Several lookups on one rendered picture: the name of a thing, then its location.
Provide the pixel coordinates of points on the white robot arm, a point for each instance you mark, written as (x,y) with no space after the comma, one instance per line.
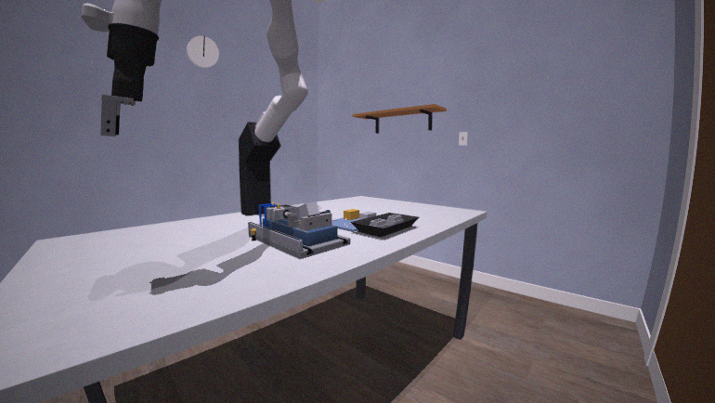
(282,40)

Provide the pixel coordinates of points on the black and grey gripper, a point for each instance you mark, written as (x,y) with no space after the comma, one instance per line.
(133,36)

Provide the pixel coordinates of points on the yellow brass block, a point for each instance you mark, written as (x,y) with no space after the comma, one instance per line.
(350,215)

